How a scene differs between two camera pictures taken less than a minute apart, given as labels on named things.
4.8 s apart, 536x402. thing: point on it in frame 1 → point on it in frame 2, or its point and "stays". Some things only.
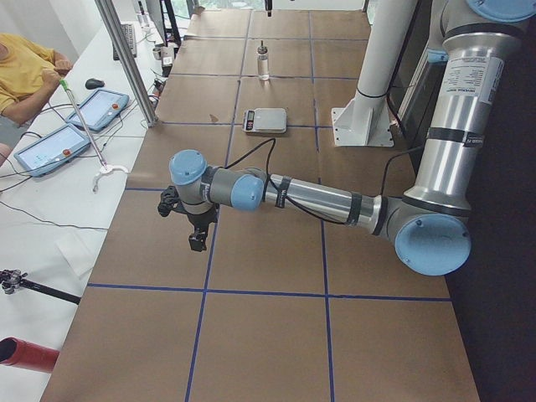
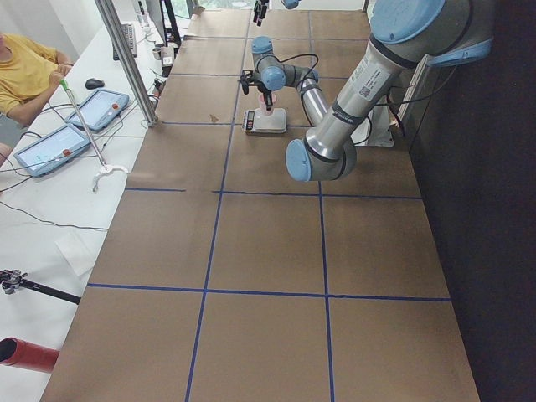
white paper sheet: [74, 251] stays
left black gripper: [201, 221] → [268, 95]
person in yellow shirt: [29, 70] stays
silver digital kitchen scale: [265, 120] stays
